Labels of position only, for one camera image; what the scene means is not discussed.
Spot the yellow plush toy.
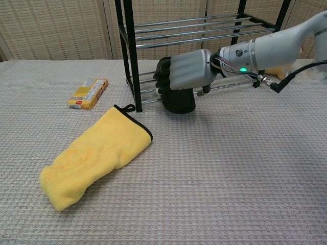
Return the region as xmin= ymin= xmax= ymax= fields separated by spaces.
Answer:
xmin=264 ymin=40 xmax=305 ymax=80

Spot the black metal shoe rack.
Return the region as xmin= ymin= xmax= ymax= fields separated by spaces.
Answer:
xmin=114 ymin=0 xmax=292 ymax=113

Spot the white paper cup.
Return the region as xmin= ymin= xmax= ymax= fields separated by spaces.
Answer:
xmin=305 ymin=60 xmax=327 ymax=81

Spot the black slipper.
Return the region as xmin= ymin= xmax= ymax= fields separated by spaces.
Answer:
xmin=156 ymin=57 xmax=197 ymax=114

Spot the folding bamboo screen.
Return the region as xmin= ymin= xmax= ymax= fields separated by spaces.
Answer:
xmin=0 ymin=0 xmax=327 ymax=62

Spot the yellow towel with black trim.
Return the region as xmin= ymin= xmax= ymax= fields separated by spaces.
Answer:
xmin=39 ymin=104 xmax=154 ymax=212

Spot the woven tablecloth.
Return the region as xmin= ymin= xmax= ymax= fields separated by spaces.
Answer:
xmin=0 ymin=58 xmax=327 ymax=245

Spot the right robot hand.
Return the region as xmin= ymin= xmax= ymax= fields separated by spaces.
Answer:
xmin=152 ymin=49 xmax=221 ymax=101

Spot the black cable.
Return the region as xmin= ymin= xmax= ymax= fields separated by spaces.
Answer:
xmin=252 ymin=60 xmax=327 ymax=94

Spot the yellow snack box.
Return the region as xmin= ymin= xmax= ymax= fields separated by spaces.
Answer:
xmin=67 ymin=78 xmax=109 ymax=110

